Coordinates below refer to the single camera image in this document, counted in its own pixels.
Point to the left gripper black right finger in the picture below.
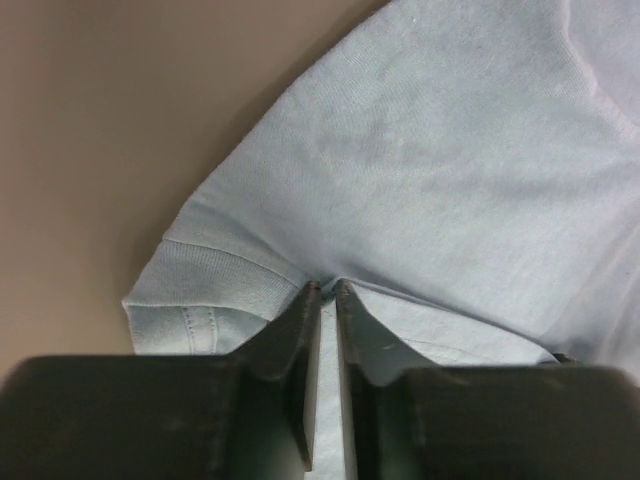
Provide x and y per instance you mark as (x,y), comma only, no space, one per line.
(376,403)

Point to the grey-blue t-shirt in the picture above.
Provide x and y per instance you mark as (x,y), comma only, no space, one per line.
(470,167)

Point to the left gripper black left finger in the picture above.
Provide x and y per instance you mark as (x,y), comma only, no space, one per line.
(273,427)

